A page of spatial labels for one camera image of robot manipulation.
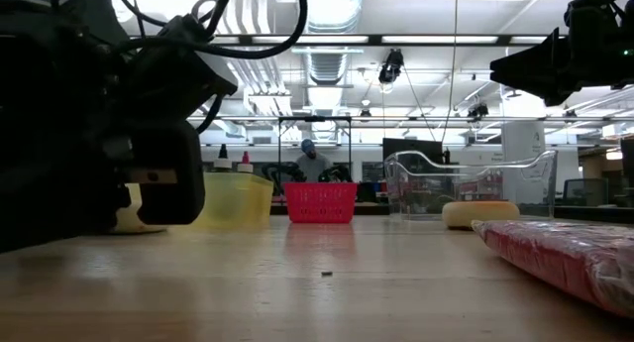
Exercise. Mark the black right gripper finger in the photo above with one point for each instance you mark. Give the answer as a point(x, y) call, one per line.
point(540, 69)

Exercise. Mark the yellow sponge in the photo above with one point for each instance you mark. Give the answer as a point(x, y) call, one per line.
point(136, 227)
point(480, 214)

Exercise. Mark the red-capped small bottle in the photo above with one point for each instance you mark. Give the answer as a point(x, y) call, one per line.
point(245, 167)

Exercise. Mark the plastic-wrapped red meat pack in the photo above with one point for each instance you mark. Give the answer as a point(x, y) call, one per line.
point(569, 262)

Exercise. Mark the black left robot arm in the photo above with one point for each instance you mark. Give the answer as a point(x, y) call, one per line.
point(30, 10)

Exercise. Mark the black background robot arm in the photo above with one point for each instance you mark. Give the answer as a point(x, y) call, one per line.
point(337, 173)
point(282, 172)

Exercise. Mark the white round pillar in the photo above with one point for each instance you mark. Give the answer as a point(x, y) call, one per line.
point(522, 139)

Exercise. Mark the dark mesh office chair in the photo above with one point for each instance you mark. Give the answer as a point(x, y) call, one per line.
point(584, 191)

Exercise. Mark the black computer monitor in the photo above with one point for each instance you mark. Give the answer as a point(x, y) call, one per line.
point(411, 146)

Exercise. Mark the clear plastic bin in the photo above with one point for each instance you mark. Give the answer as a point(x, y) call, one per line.
point(416, 193)

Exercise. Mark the yellow translucent plastic bin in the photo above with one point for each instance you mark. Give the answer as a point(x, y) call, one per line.
point(233, 203)

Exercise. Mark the person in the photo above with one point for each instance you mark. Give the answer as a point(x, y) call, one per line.
point(313, 166)

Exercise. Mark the red plastic basket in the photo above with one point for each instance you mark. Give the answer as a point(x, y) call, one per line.
point(319, 203)

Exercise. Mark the black ceiling camera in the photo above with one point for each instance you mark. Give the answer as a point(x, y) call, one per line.
point(391, 67)

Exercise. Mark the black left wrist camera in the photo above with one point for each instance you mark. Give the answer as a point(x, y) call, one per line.
point(188, 84)

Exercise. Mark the black overhead frame beam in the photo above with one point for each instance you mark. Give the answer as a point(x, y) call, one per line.
point(371, 39)

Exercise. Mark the silver ceiling duct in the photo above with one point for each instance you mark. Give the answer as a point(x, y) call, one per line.
point(327, 69)

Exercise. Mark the black workstation frame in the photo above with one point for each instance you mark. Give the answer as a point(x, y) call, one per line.
point(280, 148)

